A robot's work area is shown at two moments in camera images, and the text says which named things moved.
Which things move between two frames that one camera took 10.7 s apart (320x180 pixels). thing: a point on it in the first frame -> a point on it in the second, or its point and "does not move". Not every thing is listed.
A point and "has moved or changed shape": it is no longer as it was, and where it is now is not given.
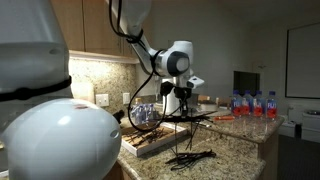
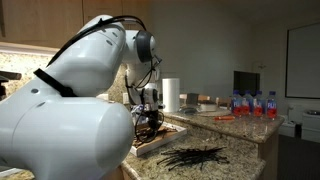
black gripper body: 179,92 -> 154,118
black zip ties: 185,159 has moved or changed shape
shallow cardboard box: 139,142 does not move
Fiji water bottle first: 236,104 does not move
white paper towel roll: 170,103 does not move
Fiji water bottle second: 247,104 does not move
